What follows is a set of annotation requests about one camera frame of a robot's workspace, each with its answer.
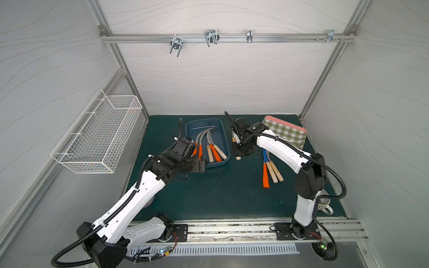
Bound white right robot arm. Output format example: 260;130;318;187
226;115;326;240

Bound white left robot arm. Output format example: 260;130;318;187
77;137;202;268

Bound blue plastic storage box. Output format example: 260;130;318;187
185;118;231;168

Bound pink tray with checkered cloth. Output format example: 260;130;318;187
262;116;307;150

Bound white vent strip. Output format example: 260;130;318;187
133;243;299;258

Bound metal clamp hook middle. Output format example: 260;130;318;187
204;30;220;47

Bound metal clamp hook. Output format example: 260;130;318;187
204;30;220;47
315;30;345;44
169;37;183;57

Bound grey ribbed mug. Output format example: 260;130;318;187
317;198;334;216

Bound metal clamp hook left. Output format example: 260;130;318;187
169;37;183;57

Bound metal clamp hook right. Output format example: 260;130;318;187
315;30;345;44

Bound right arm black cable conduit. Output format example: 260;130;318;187
224;111;347;261

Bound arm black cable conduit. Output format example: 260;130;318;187
51;117;185;268
224;111;347;261

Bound metal ring hook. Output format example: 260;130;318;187
246;30;253;44

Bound white wire basket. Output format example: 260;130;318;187
50;89;142;174

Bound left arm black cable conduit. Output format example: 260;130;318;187
51;117;185;268

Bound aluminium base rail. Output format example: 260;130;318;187
93;219;369;247

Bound aluminium crossbar rail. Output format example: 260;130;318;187
101;32;358;44

